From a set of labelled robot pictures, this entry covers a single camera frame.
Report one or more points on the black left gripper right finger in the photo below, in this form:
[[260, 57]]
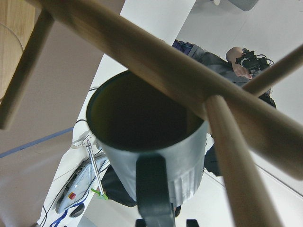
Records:
[[192, 223]]

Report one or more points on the teach pendant with red button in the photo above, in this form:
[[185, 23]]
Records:
[[77, 187]]

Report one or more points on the metal rod with green clip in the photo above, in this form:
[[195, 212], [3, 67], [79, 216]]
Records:
[[101, 194]]

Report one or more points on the wooden cup storage rack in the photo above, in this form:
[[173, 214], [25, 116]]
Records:
[[238, 119]]

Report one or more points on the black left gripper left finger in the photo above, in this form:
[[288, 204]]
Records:
[[140, 223]]

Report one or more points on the dark green HOME mug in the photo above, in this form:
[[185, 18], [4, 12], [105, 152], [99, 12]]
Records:
[[155, 145]]

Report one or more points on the person with camera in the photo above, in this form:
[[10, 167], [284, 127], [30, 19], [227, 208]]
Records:
[[240, 67]]

